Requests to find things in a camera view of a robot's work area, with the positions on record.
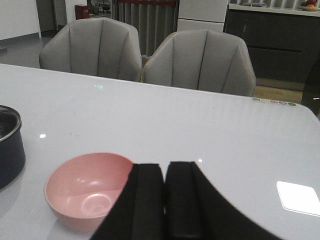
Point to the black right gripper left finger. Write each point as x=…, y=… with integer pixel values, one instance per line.
x=138, y=213

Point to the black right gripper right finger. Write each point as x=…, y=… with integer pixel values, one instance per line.
x=195, y=210

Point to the pink plastic bowl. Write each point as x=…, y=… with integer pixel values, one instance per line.
x=82, y=191

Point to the right grey upholstered chair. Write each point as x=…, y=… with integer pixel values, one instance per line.
x=202, y=59

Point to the grey upholstered chair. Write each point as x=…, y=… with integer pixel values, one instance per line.
x=202, y=59
x=101, y=47

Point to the left grey upholstered chair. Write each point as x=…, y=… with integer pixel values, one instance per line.
x=101, y=47

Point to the grey kitchen counter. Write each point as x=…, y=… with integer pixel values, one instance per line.
x=283, y=45

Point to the white cabinet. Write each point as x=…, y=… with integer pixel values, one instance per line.
x=202, y=14

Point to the red trash bin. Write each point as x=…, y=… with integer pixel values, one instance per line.
x=81, y=11

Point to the fruit plate on counter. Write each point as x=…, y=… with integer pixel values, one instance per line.
x=309, y=5

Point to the dark blue saucepan purple handle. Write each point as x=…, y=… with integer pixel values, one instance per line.
x=12, y=154

